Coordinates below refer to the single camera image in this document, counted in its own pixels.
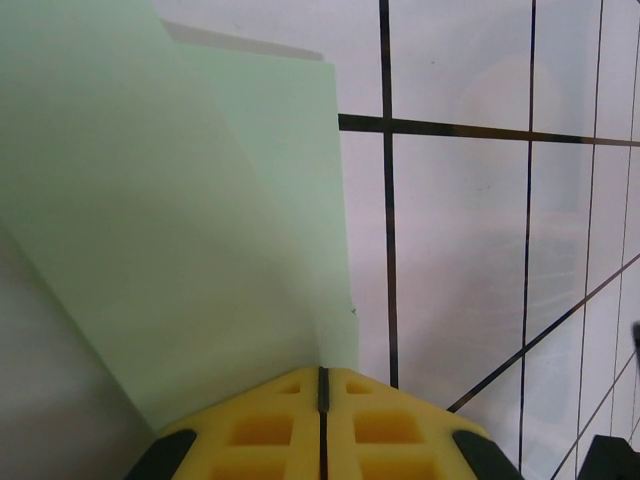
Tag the light green paper sheet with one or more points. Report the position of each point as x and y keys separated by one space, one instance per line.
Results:
x=150 y=200

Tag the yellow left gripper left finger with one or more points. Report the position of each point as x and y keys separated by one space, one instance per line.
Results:
x=260 y=435

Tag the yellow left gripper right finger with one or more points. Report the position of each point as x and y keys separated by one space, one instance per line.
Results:
x=390 y=435

